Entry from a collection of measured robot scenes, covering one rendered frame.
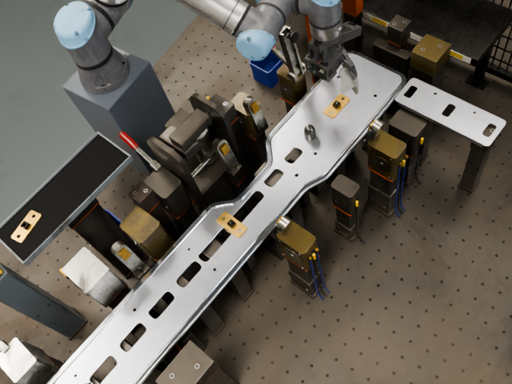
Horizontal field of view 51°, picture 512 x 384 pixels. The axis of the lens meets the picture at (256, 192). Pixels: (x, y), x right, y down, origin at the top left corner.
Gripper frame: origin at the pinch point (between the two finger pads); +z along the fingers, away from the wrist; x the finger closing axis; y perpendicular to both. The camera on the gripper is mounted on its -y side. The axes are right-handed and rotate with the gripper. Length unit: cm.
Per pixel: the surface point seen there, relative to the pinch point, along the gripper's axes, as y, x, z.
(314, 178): 23.0, 9.3, 11.1
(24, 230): 82, -34, -6
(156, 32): -45, -172, 112
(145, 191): 55, -20, 1
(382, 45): -25.8, -2.1, 11.4
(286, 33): 0.1, -15.6, -9.3
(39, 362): 102, -12, 6
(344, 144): 9.7, 9.4, 11.2
